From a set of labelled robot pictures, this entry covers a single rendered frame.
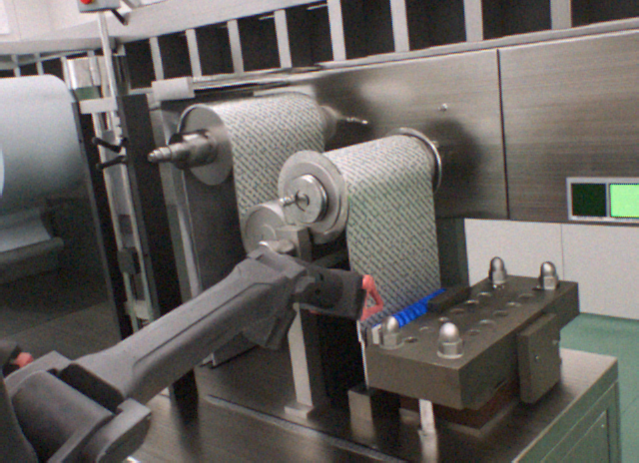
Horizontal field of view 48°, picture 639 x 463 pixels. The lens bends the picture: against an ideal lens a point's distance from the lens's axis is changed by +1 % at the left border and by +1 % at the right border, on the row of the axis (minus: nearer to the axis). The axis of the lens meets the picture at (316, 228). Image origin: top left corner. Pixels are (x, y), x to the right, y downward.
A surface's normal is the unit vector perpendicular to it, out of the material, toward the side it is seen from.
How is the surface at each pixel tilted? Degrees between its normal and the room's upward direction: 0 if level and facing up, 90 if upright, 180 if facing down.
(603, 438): 90
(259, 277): 27
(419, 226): 90
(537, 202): 90
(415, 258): 90
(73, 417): 38
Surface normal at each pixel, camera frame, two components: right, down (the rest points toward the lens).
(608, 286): -0.66, 0.24
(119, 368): 0.30, -0.87
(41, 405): 0.05, -0.61
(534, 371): 0.74, 0.05
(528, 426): -0.12, -0.97
